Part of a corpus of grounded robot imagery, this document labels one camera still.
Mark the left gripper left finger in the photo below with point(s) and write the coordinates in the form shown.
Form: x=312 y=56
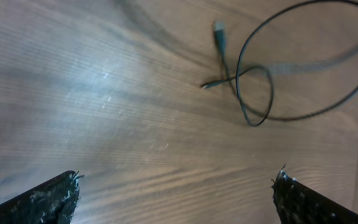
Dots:
x=52 y=202

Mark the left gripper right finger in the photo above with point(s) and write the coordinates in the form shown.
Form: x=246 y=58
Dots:
x=298 y=204

